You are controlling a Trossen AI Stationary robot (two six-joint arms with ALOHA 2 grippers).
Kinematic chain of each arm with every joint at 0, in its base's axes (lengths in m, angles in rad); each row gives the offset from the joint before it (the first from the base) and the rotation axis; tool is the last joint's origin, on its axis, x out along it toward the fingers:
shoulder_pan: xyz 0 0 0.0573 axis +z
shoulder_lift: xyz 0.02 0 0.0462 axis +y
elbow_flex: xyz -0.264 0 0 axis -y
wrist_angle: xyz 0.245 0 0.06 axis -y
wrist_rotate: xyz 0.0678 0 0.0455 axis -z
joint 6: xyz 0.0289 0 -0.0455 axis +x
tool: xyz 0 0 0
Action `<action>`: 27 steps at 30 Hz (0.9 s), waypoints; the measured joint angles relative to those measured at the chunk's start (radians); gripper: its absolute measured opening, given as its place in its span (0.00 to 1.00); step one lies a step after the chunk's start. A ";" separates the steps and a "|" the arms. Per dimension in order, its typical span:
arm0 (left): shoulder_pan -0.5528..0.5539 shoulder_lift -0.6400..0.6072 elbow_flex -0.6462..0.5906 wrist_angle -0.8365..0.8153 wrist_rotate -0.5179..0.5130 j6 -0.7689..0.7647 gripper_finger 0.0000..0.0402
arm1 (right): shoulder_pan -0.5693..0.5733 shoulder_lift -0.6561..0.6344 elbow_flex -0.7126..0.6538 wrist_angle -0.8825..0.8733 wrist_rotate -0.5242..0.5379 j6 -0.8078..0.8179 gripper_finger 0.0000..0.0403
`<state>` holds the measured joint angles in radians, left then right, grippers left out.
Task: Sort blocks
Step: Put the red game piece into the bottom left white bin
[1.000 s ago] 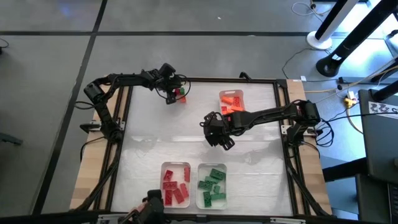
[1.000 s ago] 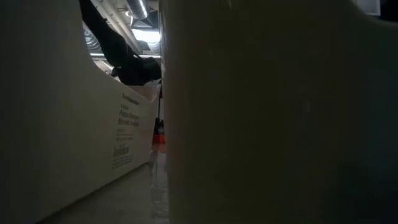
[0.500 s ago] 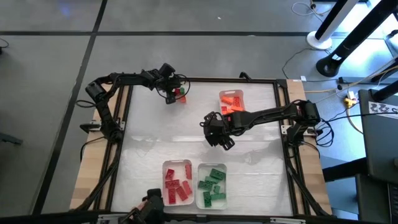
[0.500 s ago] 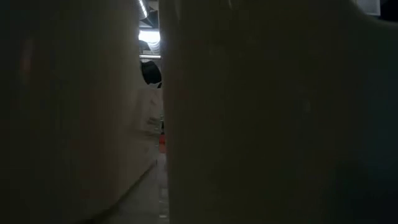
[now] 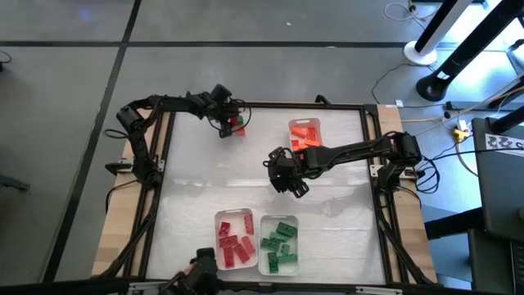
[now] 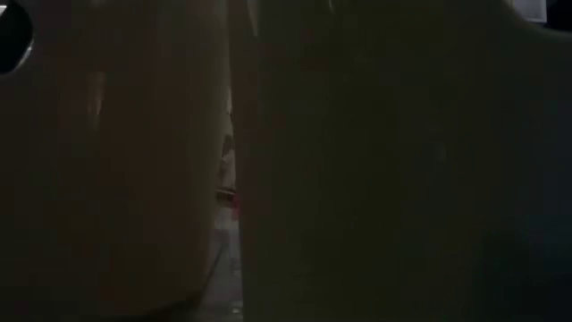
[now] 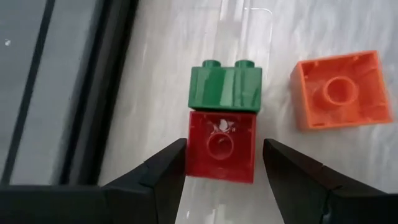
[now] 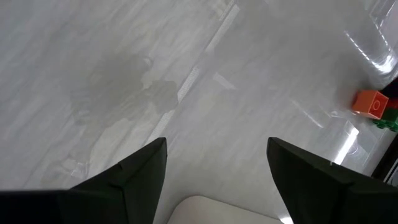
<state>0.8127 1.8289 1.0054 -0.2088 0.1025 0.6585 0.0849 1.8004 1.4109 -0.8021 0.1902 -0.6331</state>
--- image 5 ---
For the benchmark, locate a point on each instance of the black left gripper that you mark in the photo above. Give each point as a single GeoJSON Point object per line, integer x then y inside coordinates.
{"type": "Point", "coordinates": [221, 110]}

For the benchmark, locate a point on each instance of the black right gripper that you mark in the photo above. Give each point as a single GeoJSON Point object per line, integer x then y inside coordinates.
{"type": "Point", "coordinates": [299, 164]}

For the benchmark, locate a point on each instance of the small green toy brick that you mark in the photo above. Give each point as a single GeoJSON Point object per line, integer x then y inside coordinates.
{"type": "Point", "coordinates": [241, 120]}
{"type": "Point", "coordinates": [285, 249]}

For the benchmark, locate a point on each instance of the small orange toy brick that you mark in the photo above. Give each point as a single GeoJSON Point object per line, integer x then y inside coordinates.
{"type": "Point", "coordinates": [294, 144]}

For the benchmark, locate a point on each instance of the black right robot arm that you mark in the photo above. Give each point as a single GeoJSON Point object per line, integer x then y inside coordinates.
{"type": "Point", "coordinates": [356, 149]}

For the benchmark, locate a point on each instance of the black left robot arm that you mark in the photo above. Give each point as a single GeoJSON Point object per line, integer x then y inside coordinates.
{"type": "Point", "coordinates": [176, 104]}

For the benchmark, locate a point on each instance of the white plastic storage bin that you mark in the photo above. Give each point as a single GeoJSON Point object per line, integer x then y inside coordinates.
{"type": "Point", "coordinates": [305, 121]}
{"type": "Point", "coordinates": [266, 223]}
{"type": "Point", "coordinates": [237, 218]}

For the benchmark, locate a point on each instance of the white table mat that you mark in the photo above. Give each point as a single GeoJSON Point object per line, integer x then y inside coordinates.
{"type": "Point", "coordinates": [204, 184]}

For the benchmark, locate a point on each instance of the white power adapter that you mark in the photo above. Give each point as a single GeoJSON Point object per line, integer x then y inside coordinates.
{"type": "Point", "coordinates": [399, 103]}

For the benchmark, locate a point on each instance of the person's hand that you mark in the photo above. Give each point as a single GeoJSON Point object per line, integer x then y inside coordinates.
{"type": "Point", "coordinates": [183, 273]}

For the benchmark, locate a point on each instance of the black desk crossbar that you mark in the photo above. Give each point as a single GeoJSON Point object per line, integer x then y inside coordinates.
{"type": "Point", "coordinates": [454, 223]}

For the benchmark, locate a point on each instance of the black round-base stand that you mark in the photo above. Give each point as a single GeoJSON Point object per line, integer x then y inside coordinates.
{"type": "Point", "coordinates": [434, 88]}

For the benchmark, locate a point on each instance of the dark grey desk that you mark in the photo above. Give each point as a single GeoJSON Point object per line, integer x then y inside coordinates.
{"type": "Point", "coordinates": [497, 184]}

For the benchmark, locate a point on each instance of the grey furniture leg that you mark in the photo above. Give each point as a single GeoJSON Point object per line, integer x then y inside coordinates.
{"type": "Point", "coordinates": [14, 183]}

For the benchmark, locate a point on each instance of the white printed marker sheet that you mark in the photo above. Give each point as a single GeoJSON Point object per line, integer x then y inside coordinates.
{"type": "Point", "coordinates": [505, 143]}

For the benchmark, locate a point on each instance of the black slanted pole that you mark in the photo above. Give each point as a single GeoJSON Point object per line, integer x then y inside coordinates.
{"type": "Point", "coordinates": [507, 121]}

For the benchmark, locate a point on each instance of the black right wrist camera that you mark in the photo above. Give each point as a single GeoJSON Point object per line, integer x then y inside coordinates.
{"type": "Point", "coordinates": [275, 157]}

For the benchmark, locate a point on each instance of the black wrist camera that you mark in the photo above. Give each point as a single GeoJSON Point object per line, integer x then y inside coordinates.
{"type": "Point", "coordinates": [275, 157]}
{"type": "Point", "coordinates": [221, 92]}

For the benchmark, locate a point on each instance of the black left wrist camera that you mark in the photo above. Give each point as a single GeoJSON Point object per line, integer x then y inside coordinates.
{"type": "Point", "coordinates": [221, 92]}

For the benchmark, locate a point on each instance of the black aluminium rig frame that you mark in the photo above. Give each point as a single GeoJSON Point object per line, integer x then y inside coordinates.
{"type": "Point", "coordinates": [286, 105]}

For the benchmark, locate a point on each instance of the black frame clamp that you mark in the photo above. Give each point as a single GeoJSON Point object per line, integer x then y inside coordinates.
{"type": "Point", "coordinates": [322, 99]}

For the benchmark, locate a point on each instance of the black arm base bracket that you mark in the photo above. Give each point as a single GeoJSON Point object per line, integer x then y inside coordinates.
{"type": "Point", "coordinates": [118, 168]}

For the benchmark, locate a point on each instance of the black camera device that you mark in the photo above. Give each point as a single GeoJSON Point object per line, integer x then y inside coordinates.
{"type": "Point", "coordinates": [202, 268]}

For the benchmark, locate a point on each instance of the silver frame bracket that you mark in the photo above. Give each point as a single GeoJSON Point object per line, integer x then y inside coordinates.
{"type": "Point", "coordinates": [147, 286]}
{"type": "Point", "coordinates": [378, 291]}

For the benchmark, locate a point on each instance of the white pedestal stand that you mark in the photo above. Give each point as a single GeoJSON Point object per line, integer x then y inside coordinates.
{"type": "Point", "coordinates": [419, 53]}

